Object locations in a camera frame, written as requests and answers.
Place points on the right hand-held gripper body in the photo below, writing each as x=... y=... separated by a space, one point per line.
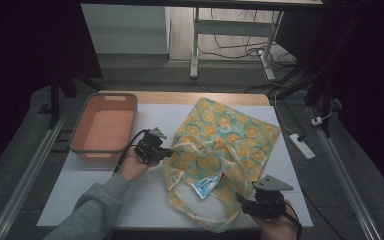
x=270 y=200

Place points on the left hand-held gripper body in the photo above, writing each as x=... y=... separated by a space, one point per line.
x=150 y=145

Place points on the blue and white packet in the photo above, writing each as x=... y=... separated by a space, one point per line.
x=206 y=187

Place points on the pink plastic basket grey rim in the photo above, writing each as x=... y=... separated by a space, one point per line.
x=106 y=126

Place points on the lemon print tote bag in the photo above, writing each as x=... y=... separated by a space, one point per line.
x=233 y=126

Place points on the person's left hand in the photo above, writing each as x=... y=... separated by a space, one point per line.
x=133 y=166

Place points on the person's right hand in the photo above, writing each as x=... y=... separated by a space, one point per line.
x=275 y=228

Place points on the white table mat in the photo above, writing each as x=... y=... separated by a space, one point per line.
x=153 y=116

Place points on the white power strip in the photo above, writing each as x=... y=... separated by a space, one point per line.
x=301 y=146

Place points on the white plug adapter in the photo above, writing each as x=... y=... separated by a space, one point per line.
x=316 y=121

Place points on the black stand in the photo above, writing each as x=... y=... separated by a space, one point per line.
x=55 y=96
x=325 y=86

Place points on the metal floor rail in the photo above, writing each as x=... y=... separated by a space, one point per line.
x=346 y=186
x=26 y=180

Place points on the white desk frame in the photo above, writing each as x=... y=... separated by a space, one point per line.
x=230 y=27

